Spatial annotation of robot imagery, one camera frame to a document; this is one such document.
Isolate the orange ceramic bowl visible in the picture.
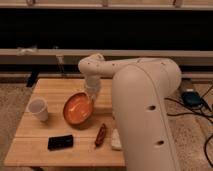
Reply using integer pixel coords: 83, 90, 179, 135
63, 92, 93, 125

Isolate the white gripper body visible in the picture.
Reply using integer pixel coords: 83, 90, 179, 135
84, 75, 101, 99

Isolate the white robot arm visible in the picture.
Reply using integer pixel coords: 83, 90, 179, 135
78, 54, 181, 171

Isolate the black rectangular box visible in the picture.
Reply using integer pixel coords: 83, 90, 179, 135
48, 135, 74, 150

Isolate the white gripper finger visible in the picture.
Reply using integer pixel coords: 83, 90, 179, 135
85, 91, 95, 102

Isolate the red brown snack bar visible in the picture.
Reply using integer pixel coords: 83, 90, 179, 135
95, 124, 107, 147

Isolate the black cable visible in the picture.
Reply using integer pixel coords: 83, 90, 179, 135
164, 83, 213, 161

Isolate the blue power adapter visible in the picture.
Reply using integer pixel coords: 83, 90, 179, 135
181, 91, 202, 107

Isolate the wooden table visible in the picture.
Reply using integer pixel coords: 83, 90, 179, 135
4, 79, 124, 167

